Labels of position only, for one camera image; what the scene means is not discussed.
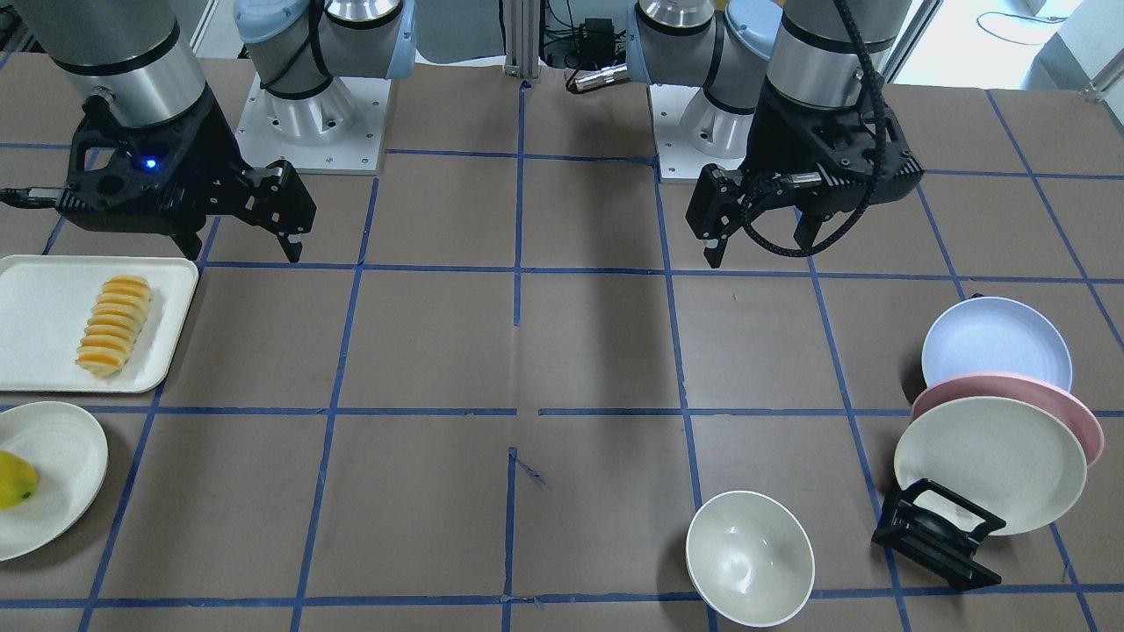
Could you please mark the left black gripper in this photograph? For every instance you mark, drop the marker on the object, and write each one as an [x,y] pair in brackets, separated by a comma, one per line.
[776,133]

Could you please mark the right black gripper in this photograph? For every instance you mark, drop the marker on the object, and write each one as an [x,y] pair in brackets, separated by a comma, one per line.
[208,146]

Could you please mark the blue plate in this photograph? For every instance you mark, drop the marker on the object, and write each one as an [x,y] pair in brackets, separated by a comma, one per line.
[996,334]

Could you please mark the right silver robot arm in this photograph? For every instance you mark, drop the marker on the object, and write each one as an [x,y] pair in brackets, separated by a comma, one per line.
[134,54]

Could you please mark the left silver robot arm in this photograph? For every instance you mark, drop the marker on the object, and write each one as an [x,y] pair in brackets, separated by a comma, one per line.
[824,54]

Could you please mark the cream plate under lemon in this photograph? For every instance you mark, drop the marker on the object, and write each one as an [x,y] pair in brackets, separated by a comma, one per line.
[68,449]

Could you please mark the pink plate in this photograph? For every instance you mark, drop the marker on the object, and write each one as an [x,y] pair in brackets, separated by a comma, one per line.
[1074,414]

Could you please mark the cream plate in rack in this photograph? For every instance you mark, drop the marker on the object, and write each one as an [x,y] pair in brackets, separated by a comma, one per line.
[1012,459]

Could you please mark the white rectangular tray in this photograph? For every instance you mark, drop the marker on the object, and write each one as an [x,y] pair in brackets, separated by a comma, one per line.
[46,301]

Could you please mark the yellow lemon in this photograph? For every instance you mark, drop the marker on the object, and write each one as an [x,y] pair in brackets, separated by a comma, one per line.
[19,480]

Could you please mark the cream bowl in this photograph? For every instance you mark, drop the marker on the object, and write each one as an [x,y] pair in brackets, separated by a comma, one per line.
[750,559]

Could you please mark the black dish rack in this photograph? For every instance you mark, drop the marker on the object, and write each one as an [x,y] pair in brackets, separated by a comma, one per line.
[930,540]

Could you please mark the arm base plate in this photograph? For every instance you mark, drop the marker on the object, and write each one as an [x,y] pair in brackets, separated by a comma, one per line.
[351,132]
[680,149]

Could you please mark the aluminium frame post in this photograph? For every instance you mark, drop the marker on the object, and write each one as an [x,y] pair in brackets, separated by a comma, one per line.
[522,28]

